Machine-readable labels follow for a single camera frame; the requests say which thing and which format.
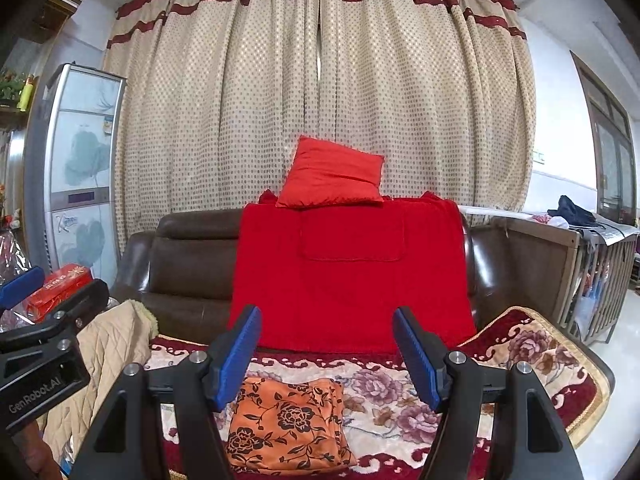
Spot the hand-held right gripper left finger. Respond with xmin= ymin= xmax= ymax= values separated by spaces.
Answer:
xmin=67 ymin=304 xmax=263 ymax=480

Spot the silver foil wrap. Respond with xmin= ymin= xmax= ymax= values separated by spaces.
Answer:
xmin=0 ymin=225 xmax=46 ymax=333

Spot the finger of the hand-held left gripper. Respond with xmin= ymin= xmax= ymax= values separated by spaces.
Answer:
xmin=0 ymin=266 xmax=46 ymax=311
xmin=45 ymin=279 xmax=111 ymax=337

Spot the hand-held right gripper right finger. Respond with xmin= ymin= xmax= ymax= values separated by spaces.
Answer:
xmin=392 ymin=306 xmax=583 ymax=480

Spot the beige quilted jacket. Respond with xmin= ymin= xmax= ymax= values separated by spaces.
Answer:
xmin=42 ymin=300 xmax=158 ymax=466

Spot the red pillow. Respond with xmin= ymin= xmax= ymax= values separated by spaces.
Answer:
xmin=275 ymin=135 xmax=386 ymax=209

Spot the floral plush blanket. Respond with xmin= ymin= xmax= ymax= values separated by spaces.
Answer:
xmin=145 ymin=305 xmax=616 ymax=480

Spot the person's left forearm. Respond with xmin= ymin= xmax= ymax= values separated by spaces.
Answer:
xmin=22 ymin=420 xmax=66 ymax=480

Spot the yellow bottle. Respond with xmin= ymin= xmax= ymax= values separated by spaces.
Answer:
xmin=17 ymin=75 xmax=37 ymax=111

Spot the red sofa cover cloth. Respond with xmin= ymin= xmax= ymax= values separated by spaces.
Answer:
xmin=227 ymin=192 xmax=478 ymax=353

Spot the wooden crib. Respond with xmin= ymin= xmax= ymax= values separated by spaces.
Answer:
xmin=457 ymin=204 xmax=640 ymax=346

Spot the dark bag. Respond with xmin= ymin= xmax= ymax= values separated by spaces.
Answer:
xmin=547 ymin=195 xmax=598 ymax=226

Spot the red box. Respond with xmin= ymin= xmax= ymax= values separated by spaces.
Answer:
xmin=25 ymin=266 xmax=93 ymax=323

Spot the wooden framed window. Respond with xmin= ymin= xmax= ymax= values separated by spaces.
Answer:
xmin=570 ymin=50 xmax=640 ymax=226

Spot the wooden wall shelf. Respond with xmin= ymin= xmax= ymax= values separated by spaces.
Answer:
xmin=32 ymin=0 xmax=87 ymax=45

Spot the beige dotted curtain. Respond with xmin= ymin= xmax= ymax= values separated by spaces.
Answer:
xmin=102 ymin=0 xmax=538 ymax=256

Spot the brown leather sofa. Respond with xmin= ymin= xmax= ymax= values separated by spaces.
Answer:
xmin=112 ymin=207 xmax=511 ymax=346

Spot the orange floral garment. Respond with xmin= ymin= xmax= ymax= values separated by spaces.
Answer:
xmin=227 ymin=377 xmax=358 ymax=475

